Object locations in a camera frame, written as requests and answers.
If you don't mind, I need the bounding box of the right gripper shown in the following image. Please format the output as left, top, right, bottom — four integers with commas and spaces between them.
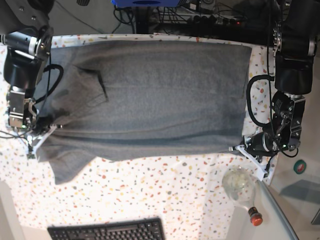
29, 116, 63, 137

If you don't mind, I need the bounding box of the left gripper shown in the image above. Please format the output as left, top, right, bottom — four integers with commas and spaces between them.
228, 132, 278, 163

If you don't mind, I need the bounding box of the grey t-shirt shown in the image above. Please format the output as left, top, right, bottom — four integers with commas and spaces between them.
37, 41, 252, 185

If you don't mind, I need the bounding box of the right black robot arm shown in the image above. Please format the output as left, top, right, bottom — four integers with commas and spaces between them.
0, 0, 55, 130

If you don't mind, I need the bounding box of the clear bottle with orange cap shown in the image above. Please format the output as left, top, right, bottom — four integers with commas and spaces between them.
222, 166, 263, 227

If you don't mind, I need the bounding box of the green tape roll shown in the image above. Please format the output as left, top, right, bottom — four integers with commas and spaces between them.
293, 159, 307, 175

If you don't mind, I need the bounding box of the black power strip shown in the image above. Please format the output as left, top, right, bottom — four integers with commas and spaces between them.
187, 14, 243, 26

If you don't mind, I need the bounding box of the black computer keyboard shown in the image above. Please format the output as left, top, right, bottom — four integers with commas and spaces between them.
47, 218, 166, 240

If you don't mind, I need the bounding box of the blue box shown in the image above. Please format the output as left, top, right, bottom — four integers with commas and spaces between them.
111, 0, 187, 8

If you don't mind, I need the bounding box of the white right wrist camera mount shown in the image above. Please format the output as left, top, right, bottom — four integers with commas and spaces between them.
26, 124, 57, 159

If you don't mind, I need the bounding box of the grey metal rail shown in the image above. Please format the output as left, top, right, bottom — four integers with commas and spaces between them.
255, 180, 299, 240

